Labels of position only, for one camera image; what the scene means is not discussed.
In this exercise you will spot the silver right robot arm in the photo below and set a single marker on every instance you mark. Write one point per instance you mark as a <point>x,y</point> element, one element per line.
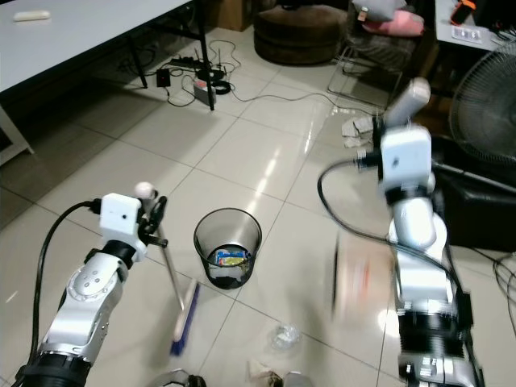
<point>419,234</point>

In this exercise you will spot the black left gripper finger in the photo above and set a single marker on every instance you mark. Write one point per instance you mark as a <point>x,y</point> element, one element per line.
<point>163,211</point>

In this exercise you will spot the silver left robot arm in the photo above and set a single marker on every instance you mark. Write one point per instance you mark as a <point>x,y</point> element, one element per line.
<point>85,292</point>

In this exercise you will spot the black router with antennas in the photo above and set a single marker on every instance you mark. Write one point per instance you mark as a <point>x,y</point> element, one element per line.
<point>197,66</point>

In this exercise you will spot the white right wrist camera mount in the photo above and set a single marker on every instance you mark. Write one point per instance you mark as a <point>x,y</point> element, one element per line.
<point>405,157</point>

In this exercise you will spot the white side table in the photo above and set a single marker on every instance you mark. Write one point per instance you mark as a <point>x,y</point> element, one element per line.
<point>492,24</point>

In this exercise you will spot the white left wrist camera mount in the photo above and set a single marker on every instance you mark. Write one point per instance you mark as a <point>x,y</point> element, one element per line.
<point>121,214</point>

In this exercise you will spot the black power adapter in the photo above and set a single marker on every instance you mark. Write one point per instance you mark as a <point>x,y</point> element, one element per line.
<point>164,77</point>

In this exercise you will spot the long white table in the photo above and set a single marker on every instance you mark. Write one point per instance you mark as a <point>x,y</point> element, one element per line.
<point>81,36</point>

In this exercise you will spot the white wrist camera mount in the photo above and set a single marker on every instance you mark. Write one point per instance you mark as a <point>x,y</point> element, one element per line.
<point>405,157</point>
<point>121,214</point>

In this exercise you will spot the small white oblong object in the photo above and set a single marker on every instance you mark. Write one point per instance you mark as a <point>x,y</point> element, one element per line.
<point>39,14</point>

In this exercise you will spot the crumpled grey cloth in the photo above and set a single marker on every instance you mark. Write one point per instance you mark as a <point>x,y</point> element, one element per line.
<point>359,131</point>

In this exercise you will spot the white power strip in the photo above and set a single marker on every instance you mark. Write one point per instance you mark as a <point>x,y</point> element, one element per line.
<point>468,33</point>

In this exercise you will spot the metal frame chair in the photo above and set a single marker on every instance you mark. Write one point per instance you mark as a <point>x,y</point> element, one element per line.
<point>371,60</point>

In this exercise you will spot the round brown pouf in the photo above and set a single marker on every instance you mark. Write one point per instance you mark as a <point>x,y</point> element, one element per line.
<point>300,36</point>

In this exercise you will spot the black standing fan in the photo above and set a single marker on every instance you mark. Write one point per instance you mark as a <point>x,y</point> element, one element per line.
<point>484,105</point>

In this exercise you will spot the grey and red power strip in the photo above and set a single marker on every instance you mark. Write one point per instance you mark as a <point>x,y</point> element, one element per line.
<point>204,91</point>

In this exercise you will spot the black mesh waste bin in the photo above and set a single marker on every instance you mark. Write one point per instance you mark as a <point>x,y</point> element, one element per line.
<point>238,228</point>

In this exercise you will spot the crumpled brown paper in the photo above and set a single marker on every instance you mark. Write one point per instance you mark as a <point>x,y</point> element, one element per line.
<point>264,375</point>

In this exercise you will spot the blue and yellow wrapper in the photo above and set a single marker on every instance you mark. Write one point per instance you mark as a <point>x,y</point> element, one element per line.
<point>230,257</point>

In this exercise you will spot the crumpled clear plastic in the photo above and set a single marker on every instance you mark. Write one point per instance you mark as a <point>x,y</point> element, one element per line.
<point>285,338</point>

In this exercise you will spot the orange and black object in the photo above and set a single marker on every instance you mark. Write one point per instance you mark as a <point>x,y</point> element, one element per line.
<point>465,10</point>

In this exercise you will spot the black box stool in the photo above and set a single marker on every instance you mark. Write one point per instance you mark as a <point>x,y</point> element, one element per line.
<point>480,205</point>

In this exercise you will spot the pink cushion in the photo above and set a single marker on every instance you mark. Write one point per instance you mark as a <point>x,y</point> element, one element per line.
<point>395,24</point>

